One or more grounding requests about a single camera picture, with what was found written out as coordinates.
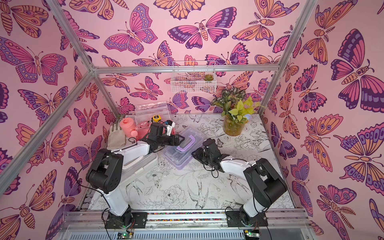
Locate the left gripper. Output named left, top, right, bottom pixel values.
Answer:
left=157, top=135, right=186, bottom=148

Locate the pink toolbox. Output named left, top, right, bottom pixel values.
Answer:
left=135, top=101, right=175, bottom=140

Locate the purple toolbox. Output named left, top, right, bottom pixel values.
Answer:
left=163, top=127, right=206, bottom=170

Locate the white clear toolbox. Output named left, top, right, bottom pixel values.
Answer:
left=119, top=153, right=158, bottom=188

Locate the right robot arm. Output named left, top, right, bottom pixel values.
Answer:
left=192, top=139, right=288, bottom=226

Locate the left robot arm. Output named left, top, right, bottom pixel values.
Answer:
left=86, top=120, right=186, bottom=229

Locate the yellow tape measure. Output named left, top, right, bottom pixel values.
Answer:
left=152, top=115, right=162, bottom=123

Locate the pink watering can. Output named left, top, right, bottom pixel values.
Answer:
left=120, top=118, right=138, bottom=138

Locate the potted leafy plant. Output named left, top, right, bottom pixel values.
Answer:
left=211, top=88, right=261, bottom=137

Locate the small succulent plant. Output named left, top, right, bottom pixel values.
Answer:
left=204, top=74, right=214, bottom=82

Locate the white wire basket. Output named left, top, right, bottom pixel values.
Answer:
left=170, top=60, right=217, bottom=94

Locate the metal base rail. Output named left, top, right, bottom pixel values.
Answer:
left=57, top=208, right=317, bottom=240

